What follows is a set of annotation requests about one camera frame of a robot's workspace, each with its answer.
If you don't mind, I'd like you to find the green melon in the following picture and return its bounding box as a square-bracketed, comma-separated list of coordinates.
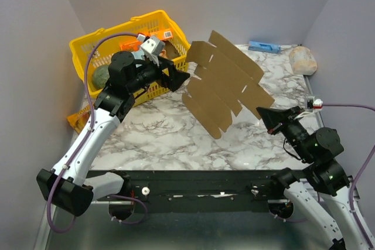
[91, 65, 110, 90]

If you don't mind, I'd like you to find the orange scrub mommy box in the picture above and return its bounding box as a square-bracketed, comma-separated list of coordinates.
[120, 40, 141, 52]

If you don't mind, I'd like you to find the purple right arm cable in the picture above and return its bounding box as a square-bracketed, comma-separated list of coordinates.
[274, 102, 375, 248]

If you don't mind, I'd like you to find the orange gummy candy bag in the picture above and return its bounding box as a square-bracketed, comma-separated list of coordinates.
[67, 105, 90, 133]

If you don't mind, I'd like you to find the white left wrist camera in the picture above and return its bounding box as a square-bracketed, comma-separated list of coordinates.
[140, 36, 165, 67]

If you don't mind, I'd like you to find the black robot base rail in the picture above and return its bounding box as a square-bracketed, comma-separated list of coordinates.
[100, 170, 285, 217]

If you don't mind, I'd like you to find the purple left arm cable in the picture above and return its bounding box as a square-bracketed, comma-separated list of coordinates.
[46, 32, 147, 234]

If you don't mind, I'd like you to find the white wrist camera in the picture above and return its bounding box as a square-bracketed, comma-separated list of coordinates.
[299, 96, 323, 117]
[140, 36, 165, 67]

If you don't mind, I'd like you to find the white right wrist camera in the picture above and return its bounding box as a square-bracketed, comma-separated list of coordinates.
[299, 96, 323, 117]

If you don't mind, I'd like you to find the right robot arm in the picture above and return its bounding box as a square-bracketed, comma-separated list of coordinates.
[257, 101, 374, 249]

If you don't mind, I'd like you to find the yellow plastic shopping basket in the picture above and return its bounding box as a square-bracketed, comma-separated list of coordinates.
[70, 10, 190, 99]

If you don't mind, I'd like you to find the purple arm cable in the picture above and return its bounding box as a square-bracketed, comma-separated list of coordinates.
[274, 102, 375, 248]
[46, 32, 147, 234]

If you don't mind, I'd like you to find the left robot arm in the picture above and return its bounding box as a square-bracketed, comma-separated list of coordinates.
[36, 51, 190, 217]

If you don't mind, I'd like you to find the blue flat box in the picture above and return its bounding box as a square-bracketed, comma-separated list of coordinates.
[248, 41, 281, 54]

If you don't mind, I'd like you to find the white bagged bread loaf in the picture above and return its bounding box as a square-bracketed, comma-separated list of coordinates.
[289, 46, 318, 76]

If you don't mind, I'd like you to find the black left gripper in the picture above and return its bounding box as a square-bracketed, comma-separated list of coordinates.
[128, 53, 190, 94]

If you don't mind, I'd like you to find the brown cardboard box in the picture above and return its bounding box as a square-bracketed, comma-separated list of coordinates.
[182, 30, 275, 139]

